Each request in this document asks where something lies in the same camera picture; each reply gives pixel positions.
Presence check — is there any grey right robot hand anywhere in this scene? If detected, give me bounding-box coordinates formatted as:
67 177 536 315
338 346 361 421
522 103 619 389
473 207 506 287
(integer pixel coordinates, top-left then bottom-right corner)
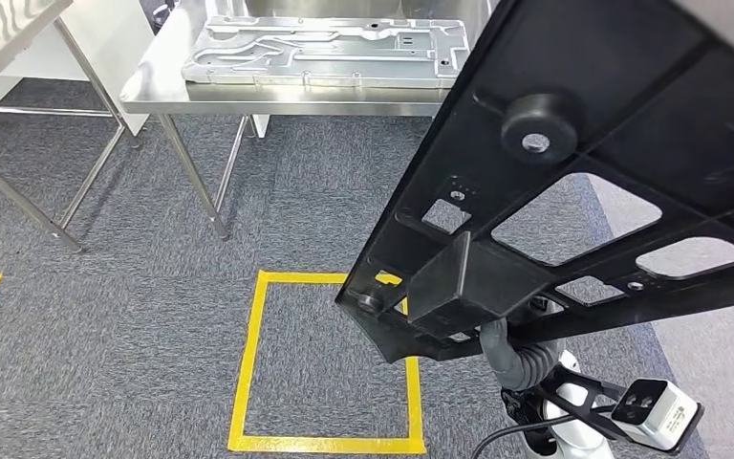
527 295 565 318

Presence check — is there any black plastic frame part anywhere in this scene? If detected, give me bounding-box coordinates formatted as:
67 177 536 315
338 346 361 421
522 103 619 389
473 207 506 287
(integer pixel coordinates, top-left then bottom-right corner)
335 0 734 364

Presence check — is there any stainless steel workbench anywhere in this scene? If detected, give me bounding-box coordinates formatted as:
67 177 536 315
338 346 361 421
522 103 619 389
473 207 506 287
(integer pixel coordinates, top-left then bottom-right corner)
119 0 501 242

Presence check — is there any aluminium fixture plate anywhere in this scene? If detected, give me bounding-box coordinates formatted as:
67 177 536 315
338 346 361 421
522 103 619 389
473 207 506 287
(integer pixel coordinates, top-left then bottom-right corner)
181 15 471 90

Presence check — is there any white cabinet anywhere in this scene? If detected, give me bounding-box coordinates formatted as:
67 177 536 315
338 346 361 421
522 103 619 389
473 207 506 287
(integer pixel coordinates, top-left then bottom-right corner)
0 0 156 139

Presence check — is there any stainless steel side table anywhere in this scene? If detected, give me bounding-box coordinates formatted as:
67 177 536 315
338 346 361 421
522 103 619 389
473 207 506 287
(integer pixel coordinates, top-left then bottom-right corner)
0 0 146 254

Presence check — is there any black camera bracket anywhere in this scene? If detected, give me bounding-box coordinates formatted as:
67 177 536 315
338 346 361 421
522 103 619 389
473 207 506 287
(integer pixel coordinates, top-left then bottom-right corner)
501 365 636 446

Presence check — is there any black camera cable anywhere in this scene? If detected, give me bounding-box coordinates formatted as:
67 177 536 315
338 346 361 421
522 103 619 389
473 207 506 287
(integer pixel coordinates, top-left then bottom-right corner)
471 411 582 459

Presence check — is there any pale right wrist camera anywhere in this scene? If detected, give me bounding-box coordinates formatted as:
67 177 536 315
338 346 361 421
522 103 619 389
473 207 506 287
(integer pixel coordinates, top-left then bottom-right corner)
610 378 704 455

